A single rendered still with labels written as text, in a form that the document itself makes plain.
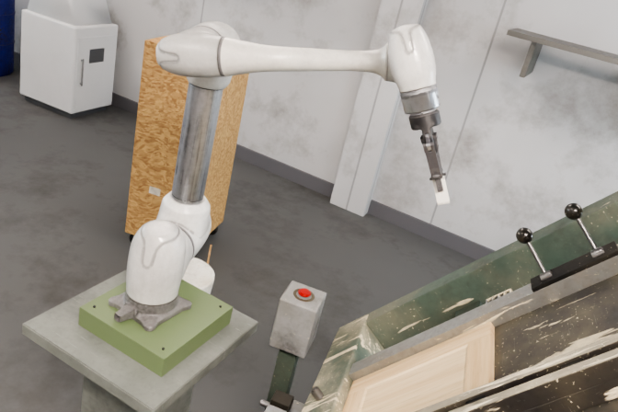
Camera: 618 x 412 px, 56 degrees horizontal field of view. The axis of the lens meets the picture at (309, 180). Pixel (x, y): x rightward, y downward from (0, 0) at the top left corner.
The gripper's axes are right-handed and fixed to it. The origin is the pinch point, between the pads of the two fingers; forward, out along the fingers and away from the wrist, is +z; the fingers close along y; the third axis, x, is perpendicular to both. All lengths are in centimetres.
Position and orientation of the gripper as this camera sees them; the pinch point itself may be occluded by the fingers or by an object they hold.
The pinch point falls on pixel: (440, 190)
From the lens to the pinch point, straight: 149.2
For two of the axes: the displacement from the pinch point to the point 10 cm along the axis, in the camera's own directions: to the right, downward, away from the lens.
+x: -9.3, 1.9, 3.0
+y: 2.5, -2.3, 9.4
